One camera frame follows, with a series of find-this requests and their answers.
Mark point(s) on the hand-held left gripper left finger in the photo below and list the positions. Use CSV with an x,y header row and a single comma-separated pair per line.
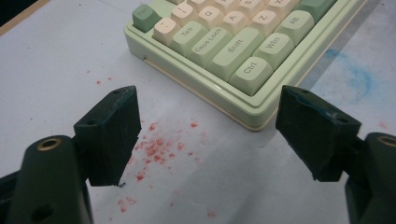
x,y
109,140

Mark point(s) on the green and cream keyboard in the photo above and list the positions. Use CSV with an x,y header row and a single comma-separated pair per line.
x,y
233,53

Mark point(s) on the wooden table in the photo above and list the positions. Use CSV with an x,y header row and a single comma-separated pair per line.
x,y
18,18

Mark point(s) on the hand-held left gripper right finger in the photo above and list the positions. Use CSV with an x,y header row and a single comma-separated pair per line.
x,y
317,137

